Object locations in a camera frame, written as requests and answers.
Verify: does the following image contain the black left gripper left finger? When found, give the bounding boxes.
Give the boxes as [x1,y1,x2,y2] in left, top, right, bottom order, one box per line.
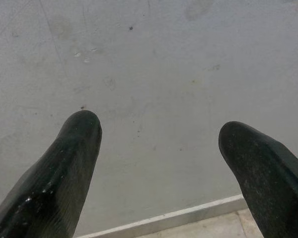
[0,110,103,238]

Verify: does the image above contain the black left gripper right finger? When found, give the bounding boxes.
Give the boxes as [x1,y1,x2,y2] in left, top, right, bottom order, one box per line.
[218,120,298,238]

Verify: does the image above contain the white wall baseboard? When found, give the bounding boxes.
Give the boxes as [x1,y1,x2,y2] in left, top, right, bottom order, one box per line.
[75,194,248,238]

